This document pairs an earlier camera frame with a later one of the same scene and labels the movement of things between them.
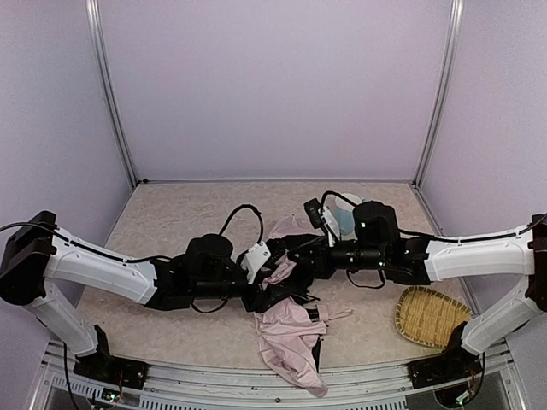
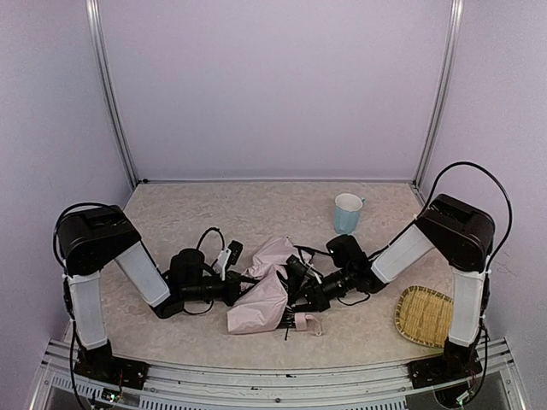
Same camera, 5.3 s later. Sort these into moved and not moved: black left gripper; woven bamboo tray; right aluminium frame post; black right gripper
Moved: black left gripper; black right gripper
Not moved: woven bamboo tray; right aluminium frame post
